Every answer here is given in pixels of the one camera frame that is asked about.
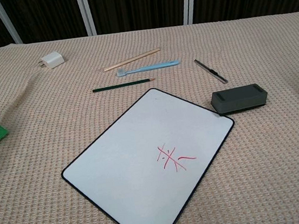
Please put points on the dark grey board eraser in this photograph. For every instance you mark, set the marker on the dark grey board eraser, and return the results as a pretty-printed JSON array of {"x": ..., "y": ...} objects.
[{"x": 238, "y": 99}]

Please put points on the dark green pencil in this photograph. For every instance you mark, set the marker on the dark green pencil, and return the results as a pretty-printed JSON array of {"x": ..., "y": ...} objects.
[{"x": 121, "y": 86}]

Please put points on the light blue toothbrush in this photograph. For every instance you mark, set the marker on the light blue toothbrush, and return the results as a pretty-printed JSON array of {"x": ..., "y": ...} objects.
[{"x": 149, "y": 67}]

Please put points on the light wooden stick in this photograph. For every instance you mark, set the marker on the light wooden stick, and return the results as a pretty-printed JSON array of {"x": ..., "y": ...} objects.
[{"x": 132, "y": 59}]

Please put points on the white dry-erase board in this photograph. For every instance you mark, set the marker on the white dry-erase board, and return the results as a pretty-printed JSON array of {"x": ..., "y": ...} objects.
[{"x": 124, "y": 175}]

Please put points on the grey metal pen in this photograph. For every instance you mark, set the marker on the grey metal pen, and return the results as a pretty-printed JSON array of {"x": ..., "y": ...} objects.
[{"x": 211, "y": 71}]

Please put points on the white plug charger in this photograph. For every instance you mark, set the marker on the white plug charger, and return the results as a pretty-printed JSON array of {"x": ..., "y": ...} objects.
[{"x": 53, "y": 59}]

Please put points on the beige woven tablecloth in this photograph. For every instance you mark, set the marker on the beige woven tablecloth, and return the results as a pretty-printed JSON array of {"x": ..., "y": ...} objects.
[{"x": 255, "y": 172}]

